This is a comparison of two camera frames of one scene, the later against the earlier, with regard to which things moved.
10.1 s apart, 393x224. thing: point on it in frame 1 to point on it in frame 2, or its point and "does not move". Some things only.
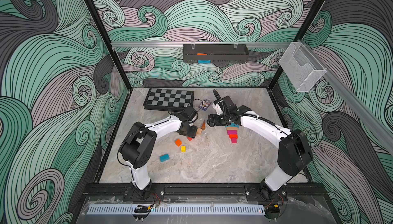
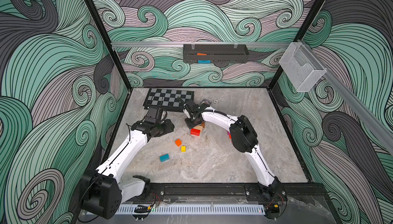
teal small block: [164, 157] does not move
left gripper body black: [190, 131] to [162, 128]
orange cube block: [178, 142] does not move
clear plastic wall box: [301, 67] does not move
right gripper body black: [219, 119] to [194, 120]
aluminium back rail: [199, 44] does not move
